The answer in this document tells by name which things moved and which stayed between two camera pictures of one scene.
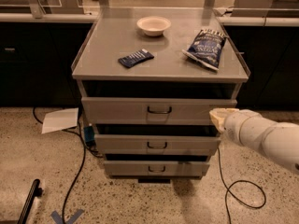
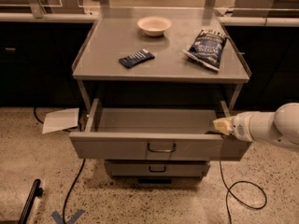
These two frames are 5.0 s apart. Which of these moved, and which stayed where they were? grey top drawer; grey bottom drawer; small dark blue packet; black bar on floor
Moved: grey top drawer
Stayed: black bar on floor; small dark blue packet; grey bottom drawer
